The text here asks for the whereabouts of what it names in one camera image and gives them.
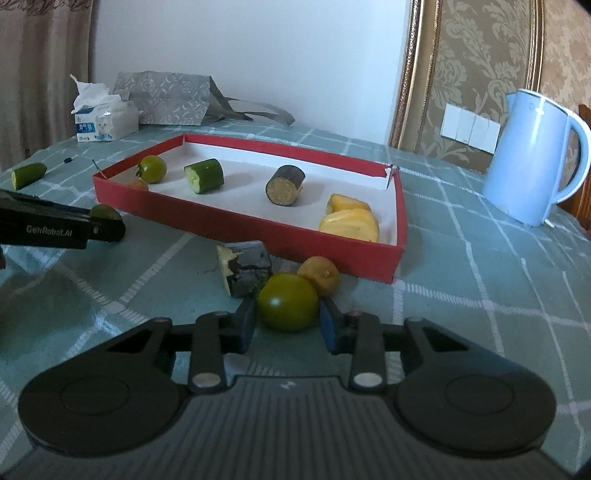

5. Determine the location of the red cardboard tray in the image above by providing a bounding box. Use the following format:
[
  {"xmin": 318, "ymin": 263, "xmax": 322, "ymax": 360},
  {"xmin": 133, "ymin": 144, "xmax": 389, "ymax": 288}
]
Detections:
[{"xmin": 92, "ymin": 133, "xmax": 407, "ymax": 284}]

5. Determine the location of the yellow fruit chunk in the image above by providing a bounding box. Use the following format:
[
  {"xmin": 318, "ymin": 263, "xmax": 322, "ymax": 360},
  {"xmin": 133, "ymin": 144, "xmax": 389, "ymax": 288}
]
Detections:
[
  {"xmin": 318, "ymin": 209, "xmax": 380, "ymax": 243},
  {"xmin": 326, "ymin": 194, "xmax": 372, "ymax": 216}
]

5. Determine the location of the tissue pack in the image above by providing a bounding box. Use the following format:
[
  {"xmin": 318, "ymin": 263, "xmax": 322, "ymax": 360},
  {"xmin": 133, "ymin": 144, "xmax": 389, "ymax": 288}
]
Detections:
[{"xmin": 70, "ymin": 74, "xmax": 140, "ymax": 143}]

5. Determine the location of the dark eggplant piece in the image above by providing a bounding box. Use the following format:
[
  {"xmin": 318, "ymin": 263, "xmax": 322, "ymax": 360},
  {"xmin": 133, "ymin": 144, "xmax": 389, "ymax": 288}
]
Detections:
[
  {"xmin": 265, "ymin": 165, "xmax": 307, "ymax": 207},
  {"xmin": 216, "ymin": 240, "xmax": 273, "ymax": 297}
]

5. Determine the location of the blue electric kettle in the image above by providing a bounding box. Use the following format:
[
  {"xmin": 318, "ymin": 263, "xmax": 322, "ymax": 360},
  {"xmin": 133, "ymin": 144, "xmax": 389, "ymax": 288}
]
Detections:
[{"xmin": 481, "ymin": 89, "xmax": 591, "ymax": 228}]

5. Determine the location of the grey patterned paper bag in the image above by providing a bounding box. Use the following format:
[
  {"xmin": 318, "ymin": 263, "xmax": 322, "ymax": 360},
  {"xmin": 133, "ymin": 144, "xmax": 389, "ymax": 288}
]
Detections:
[{"xmin": 112, "ymin": 71, "xmax": 296, "ymax": 126}]

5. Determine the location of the cucumber piece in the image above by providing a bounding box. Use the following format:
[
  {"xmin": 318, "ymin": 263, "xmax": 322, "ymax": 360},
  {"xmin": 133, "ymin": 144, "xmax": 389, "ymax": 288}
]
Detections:
[
  {"xmin": 184, "ymin": 158, "xmax": 225, "ymax": 195},
  {"xmin": 11, "ymin": 162, "xmax": 48, "ymax": 191}
]

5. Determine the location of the small orange citrus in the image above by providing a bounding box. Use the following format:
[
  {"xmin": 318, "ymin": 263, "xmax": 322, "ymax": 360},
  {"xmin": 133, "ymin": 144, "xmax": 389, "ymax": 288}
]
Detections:
[{"xmin": 297, "ymin": 256, "xmax": 341, "ymax": 296}]

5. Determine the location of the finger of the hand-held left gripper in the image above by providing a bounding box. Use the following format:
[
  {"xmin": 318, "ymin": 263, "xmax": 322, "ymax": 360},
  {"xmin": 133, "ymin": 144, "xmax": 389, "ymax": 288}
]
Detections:
[{"xmin": 89, "ymin": 211, "xmax": 127, "ymax": 243}]

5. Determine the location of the gold wall moulding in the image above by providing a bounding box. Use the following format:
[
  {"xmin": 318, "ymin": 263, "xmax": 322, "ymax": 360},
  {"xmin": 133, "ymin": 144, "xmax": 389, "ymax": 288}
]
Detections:
[{"xmin": 387, "ymin": 0, "xmax": 546, "ymax": 151}]

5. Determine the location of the large green tomato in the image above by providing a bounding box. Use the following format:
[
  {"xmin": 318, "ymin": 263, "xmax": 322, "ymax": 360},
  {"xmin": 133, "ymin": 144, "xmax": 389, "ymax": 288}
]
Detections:
[{"xmin": 257, "ymin": 272, "xmax": 321, "ymax": 333}]

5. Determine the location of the green checked tablecloth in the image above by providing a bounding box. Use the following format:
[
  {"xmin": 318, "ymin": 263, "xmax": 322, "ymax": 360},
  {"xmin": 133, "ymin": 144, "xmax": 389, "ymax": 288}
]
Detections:
[{"xmin": 0, "ymin": 124, "xmax": 591, "ymax": 480}]

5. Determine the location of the wooden headboard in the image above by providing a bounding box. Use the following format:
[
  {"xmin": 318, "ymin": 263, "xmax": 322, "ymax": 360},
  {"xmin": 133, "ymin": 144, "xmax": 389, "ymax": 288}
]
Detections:
[{"xmin": 570, "ymin": 104, "xmax": 591, "ymax": 232}]

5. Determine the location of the small green fruit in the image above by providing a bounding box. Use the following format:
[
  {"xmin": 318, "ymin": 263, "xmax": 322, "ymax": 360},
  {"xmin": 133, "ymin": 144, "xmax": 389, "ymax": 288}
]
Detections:
[{"xmin": 89, "ymin": 203, "xmax": 124, "ymax": 223}]

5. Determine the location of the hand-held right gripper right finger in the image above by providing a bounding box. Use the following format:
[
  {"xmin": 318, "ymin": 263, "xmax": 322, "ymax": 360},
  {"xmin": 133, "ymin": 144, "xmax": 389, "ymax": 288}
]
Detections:
[{"xmin": 318, "ymin": 298, "xmax": 491, "ymax": 396}]

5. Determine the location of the beige curtain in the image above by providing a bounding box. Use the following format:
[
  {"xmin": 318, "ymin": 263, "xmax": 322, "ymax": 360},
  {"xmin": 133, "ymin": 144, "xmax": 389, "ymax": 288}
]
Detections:
[{"xmin": 0, "ymin": 0, "xmax": 100, "ymax": 172}]

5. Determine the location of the white wall switch panel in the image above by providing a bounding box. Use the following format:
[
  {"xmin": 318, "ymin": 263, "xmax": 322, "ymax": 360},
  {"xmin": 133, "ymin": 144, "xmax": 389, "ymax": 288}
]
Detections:
[{"xmin": 440, "ymin": 103, "xmax": 502, "ymax": 152}]

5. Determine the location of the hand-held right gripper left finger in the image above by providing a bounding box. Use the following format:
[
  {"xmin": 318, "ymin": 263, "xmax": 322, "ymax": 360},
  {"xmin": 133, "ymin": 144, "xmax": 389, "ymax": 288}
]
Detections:
[{"xmin": 83, "ymin": 295, "xmax": 258, "ymax": 396}]

